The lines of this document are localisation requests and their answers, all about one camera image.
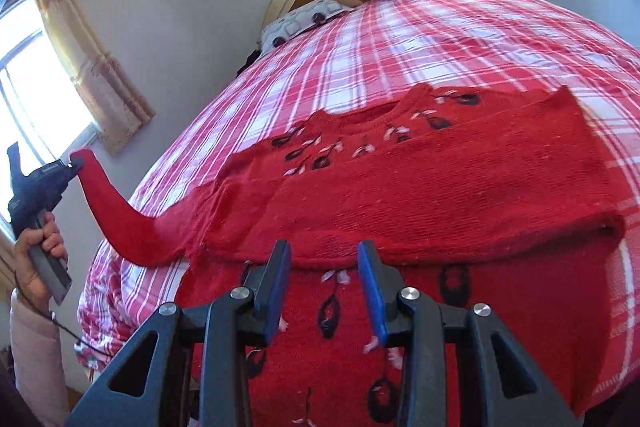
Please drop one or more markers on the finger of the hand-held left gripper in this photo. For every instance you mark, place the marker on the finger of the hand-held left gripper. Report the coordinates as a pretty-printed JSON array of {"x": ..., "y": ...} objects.
[{"x": 76, "y": 163}]

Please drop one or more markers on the red knitted sweater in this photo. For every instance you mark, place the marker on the red knitted sweater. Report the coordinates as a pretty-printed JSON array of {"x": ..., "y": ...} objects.
[{"x": 450, "y": 187}]

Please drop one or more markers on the beige window curtain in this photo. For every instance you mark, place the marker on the beige window curtain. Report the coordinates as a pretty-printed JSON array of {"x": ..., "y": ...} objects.
[
  {"x": 90, "y": 57},
  {"x": 5, "y": 257}
]

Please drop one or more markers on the bright side window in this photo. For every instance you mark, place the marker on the bright side window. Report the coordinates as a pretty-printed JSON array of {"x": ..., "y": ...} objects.
[{"x": 40, "y": 97}]

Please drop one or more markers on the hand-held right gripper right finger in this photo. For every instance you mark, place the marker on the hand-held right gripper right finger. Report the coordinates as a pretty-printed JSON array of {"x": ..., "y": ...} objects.
[{"x": 370, "y": 287}]

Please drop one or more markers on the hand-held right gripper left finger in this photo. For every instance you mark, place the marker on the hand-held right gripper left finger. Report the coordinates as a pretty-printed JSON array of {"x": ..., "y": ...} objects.
[{"x": 280, "y": 287}]

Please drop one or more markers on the person's left hand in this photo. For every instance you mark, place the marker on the person's left hand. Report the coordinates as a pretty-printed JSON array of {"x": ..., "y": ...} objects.
[{"x": 25, "y": 267}]

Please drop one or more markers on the red plaid bed sheet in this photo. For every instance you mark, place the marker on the red plaid bed sheet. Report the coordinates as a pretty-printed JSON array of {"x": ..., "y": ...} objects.
[{"x": 400, "y": 52}]

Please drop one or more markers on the white patterned pillow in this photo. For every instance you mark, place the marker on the white patterned pillow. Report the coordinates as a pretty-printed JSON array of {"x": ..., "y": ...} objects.
[{"x": 300, "y": 22}]

